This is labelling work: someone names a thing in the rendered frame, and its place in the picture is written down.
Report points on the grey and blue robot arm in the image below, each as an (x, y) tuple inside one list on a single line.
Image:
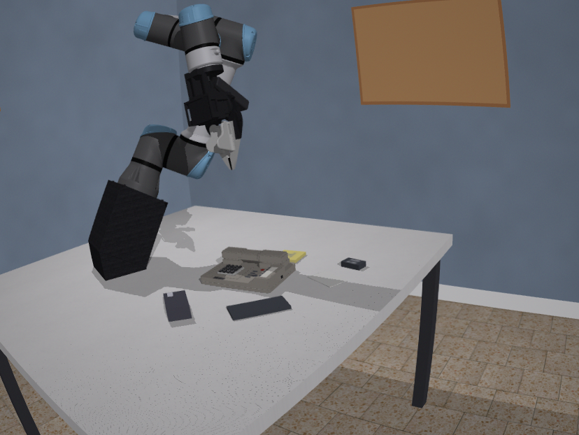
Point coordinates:
[(194, 28)]

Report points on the beige telephone handset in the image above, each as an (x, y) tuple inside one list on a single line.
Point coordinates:
[(264, 256)]

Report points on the yellow sticky note pad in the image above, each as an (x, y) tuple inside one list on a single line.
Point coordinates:
[(295, 256)]

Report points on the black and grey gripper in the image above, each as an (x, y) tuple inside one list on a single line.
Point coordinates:
[(211, 108)]

